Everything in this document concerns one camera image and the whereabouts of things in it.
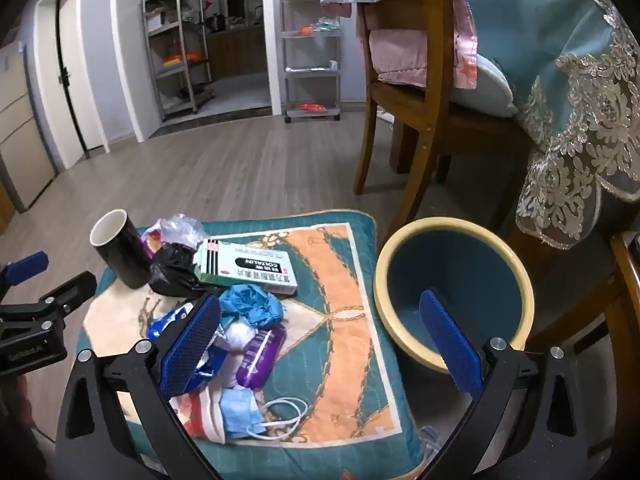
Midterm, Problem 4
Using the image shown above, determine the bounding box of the blue bin with cream rim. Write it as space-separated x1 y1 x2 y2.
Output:
374 217 535 376

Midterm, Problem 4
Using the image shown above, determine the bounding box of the wooden kitchen cabinet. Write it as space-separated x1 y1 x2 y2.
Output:
207 27 268 81

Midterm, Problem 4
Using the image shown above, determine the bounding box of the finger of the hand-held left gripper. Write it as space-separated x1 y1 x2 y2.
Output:
0 251 50 291
0 271 98 321

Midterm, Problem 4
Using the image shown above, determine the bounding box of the blue face mask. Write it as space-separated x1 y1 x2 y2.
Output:
220 387 308 441

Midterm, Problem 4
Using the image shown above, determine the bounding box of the teal lace-trimmed tablecloth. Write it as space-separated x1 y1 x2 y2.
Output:
462 0 640 251

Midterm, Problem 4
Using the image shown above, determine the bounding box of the white tissue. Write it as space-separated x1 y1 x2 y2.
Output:
222 320 261 356

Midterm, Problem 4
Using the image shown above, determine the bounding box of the pink cushion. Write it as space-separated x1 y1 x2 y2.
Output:
367 27 431 86

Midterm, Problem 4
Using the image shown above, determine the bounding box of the purple packet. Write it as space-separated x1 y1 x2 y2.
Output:
236 327 287 390

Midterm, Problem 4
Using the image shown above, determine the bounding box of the white shelf cart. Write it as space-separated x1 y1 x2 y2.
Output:
279 0 343 123

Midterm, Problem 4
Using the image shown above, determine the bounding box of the blue and white packet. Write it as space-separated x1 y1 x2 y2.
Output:
146 302 231 378

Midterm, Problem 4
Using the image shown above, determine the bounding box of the white door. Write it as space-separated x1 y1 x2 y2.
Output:
32 0 108 161

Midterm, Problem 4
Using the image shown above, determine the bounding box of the clear plastic wrapper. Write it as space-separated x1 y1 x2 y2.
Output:
159 213 207 251

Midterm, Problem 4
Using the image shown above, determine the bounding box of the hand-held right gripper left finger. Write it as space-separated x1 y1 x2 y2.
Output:
55 294 223 480

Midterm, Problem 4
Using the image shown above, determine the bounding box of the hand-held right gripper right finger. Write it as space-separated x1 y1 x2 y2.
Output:
419 289 591 480

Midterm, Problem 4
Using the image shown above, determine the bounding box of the red and white packet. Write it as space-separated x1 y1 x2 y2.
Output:
170 392 226 443

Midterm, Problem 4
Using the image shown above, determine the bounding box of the blue rubber glove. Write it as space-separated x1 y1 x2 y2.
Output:
220 284 285 328

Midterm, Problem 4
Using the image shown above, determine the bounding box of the black plastic bag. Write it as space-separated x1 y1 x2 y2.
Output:
148 241 211 297

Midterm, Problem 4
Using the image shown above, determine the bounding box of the teal printed cushion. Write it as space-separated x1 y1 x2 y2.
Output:
82 210 426 480

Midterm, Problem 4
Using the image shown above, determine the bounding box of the black mug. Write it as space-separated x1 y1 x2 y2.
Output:
90 209 153 290

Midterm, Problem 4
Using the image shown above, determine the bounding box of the amber wooden chair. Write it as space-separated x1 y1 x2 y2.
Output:
530 232 640 431

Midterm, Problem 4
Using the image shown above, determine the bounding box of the metal shelving rack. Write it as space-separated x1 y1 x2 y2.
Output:
141 0 216 122

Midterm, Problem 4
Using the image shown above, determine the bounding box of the beige cabinet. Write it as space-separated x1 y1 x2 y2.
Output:
0 45 56 216

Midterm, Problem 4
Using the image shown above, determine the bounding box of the light blue pillow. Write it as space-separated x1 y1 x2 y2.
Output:
447 52 518 118

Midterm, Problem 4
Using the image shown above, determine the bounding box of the green and white medicine box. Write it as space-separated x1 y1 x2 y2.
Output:
192 237 298 297

